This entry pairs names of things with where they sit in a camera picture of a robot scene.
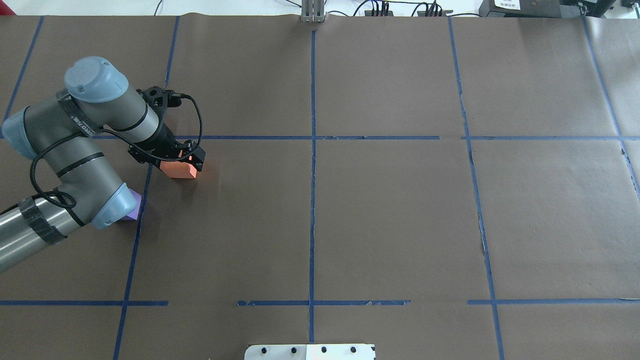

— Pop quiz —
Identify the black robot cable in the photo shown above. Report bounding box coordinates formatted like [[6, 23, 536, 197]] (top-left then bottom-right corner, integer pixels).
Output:
[[30, 94, 203, 210]]

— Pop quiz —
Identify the purple foam block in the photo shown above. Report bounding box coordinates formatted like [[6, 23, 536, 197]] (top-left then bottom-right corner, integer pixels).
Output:
[[119, 189, 142, 221]]

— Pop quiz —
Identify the orange foam block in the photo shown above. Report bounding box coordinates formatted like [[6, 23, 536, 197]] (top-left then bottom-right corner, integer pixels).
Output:
[[160, 161, 198, 180]]

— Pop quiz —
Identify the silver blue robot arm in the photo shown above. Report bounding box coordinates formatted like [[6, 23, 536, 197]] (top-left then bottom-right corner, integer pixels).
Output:
[[0, 55, 206, 272]]

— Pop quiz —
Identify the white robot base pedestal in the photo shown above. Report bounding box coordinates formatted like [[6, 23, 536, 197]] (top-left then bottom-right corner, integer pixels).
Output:
[[244, 343, 377, 360]]

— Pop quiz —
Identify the black box with label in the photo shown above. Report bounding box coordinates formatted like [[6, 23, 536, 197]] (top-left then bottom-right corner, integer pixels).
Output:
[[478, 0, 590, 19]]

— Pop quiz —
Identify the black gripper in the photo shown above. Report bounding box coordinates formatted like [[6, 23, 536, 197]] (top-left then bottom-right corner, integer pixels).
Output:
[[128, 122, 206, 173]]

